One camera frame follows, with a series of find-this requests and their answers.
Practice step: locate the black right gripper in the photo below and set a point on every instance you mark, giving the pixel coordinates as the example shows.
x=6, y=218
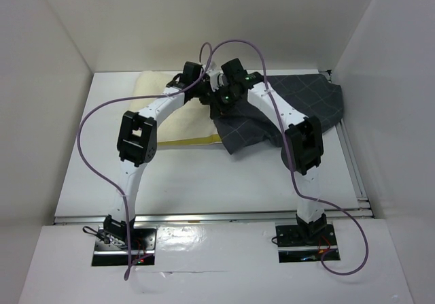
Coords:
x=216, y=107

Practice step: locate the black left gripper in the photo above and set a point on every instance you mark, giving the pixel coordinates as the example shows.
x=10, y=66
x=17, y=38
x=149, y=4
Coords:
x=204, y=100

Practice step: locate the cream memory foam pillow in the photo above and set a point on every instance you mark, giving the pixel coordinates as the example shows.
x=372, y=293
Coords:
x=185, y=126

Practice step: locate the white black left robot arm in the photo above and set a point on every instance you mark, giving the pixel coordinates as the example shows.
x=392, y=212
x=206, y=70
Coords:
x=137, y=146

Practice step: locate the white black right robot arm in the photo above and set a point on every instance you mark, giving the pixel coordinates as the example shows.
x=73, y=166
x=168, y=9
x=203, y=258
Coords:
x=302, y=146

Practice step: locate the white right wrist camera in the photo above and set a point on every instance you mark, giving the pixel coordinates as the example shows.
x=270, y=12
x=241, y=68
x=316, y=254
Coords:
x=216, y=80

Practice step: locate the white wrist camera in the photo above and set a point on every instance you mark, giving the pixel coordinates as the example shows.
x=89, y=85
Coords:
x=216, y=80
x=212, y=66

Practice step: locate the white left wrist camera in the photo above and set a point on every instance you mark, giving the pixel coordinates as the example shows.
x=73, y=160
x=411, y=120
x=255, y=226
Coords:
x=212, y=66

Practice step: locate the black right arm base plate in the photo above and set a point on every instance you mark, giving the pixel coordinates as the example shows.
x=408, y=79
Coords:
x=291, y=236

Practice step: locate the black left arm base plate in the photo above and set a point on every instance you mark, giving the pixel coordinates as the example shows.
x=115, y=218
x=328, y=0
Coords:
x=143, y=239

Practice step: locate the aluminium front rail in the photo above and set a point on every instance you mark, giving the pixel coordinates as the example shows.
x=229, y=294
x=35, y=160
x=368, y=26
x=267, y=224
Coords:
x=93, y=218

